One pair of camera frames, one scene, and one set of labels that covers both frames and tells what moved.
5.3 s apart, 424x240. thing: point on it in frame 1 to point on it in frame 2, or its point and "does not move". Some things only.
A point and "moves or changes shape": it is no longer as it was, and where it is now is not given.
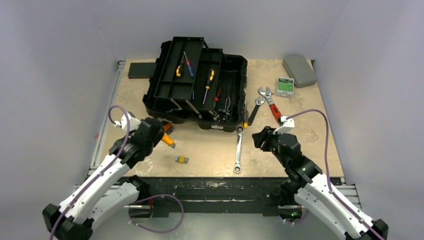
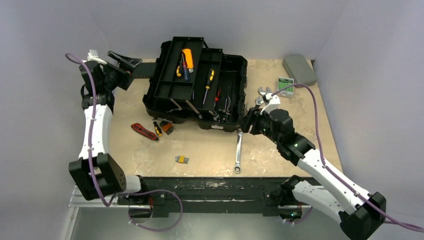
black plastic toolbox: x=193 y=83 does not move
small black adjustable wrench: x=259 y=100 does not move
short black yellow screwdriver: x=178 y=69 does not move
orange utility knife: x=169 y=140 to x=189 y=59
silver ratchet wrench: x=237 y=168 does not move
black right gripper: x=263 y=137 to x=250 y=120
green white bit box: x=285 y=88 does not move
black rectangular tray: x=141 y=70 does not move
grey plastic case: x=300 y=70 does not move
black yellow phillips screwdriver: x=212 y=73 does not move
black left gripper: x=158 y=138 to x=126 y=77
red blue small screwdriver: x=190 y=69 moves or changes shape
